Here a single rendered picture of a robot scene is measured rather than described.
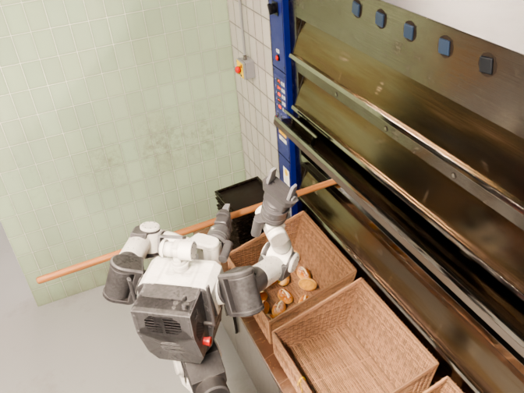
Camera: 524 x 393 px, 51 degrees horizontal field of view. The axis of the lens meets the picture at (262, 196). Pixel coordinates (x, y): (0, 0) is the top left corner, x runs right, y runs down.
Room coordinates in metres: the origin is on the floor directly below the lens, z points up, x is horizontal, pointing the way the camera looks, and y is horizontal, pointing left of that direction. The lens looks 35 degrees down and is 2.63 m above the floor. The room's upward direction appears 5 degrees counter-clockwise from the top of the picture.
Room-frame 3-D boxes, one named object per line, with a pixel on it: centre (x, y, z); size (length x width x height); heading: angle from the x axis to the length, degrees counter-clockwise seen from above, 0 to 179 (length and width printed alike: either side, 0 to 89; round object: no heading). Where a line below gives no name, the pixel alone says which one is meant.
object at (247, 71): (2.99, 0.03, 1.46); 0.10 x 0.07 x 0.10; 21
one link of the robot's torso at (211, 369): (1.31, 0.27, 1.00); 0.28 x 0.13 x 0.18; 20
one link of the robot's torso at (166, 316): (1.33, 0.31, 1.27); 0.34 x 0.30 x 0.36; 75
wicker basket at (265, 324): (2.06, -0.10, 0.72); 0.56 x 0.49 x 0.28; 21
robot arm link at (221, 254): (1.63, 0.19, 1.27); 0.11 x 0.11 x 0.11; 75
